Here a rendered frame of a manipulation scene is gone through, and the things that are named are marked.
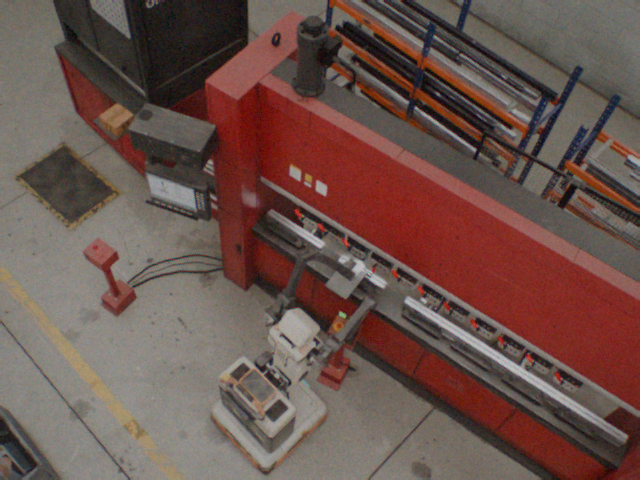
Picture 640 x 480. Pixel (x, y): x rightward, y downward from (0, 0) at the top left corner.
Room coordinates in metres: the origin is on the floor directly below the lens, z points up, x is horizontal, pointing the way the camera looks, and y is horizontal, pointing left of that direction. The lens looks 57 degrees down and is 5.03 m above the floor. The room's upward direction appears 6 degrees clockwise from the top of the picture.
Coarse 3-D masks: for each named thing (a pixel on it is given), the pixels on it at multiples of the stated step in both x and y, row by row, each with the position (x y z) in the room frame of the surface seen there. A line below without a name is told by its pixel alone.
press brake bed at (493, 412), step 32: (256, 256) 2.76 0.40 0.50; (288, 256) 2.61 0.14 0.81; (320, 288) 2.45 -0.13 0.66; (320, 320) 2.48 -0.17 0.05; (384, 320) 2.16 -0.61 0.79; (384, 352) 2.12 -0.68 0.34; (416, 352) 2.01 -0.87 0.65; (416, 384) 2.00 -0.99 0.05; (448, 384) 1.85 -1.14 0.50; (480, 384) 1.76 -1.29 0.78; (480, 416) 1.69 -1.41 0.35; (512, 416) 1.61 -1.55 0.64; (512, 448) 1.57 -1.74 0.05; (544, 448) 1.45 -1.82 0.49; (576, 448) 1.38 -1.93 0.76
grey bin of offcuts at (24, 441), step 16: (0, 416) 1.20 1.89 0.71; (0, 432) 1.15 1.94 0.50; (16, 432) 1.11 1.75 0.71; (0, 448) 1.04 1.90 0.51; (16, 448) 1.06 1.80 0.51; (32, 448) 1.10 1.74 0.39; (0, 464) 0.93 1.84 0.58; (16, 464) 0.96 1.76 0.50; (32, 464) 1.05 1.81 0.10; (48, 464) 1.04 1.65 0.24
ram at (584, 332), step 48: (288, 144) 2.76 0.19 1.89; (336, 144) 2.59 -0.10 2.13; (288, 192) 2.76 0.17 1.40; (336, 192) 2.56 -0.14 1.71; (384, 192) 2.40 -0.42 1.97; (384, 240) 2.36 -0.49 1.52; (432, 240) 2.21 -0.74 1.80; (480, 240) 2.09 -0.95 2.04; (432, 288) 2.15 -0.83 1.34; (480, 288) 2.02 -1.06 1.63; (528, 288) 1.90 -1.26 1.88; (576, 288) 1.80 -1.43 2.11; (528, 336) 1.82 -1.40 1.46; (576, 336) 1.72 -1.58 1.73; (624, 336) 1.62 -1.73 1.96; (624, 384) 1.52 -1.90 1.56
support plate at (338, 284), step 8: (336, 272) 2.40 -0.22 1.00; (360, 272) 2.42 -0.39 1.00; (336, 280) 2.33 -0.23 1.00; (344, 280) 2.34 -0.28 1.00; (352, 280) 2.35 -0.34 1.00; (360, 280) 2.36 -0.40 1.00; (328, 288) 2.27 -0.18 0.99; (336, 288) 2.27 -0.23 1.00; (344, 288) 2.28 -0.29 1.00; (352, 288) 2.28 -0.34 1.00; (344, 296) 2.21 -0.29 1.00
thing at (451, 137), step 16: (352, 64) 4.84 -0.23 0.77; (368, 64) 4.93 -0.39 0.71; (368, 80) 4.65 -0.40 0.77; (384, 80) 4.69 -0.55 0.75; (384, 96) 4.51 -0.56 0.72; (400, 96) 4.51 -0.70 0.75; (416, 112) 4.28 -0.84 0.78; (432, 112) 4.34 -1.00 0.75; (432, 128) 4.15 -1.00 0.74; (448, 128) 4.16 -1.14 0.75; (464, 144) 3.97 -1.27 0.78; (480, 160) 3.81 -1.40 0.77
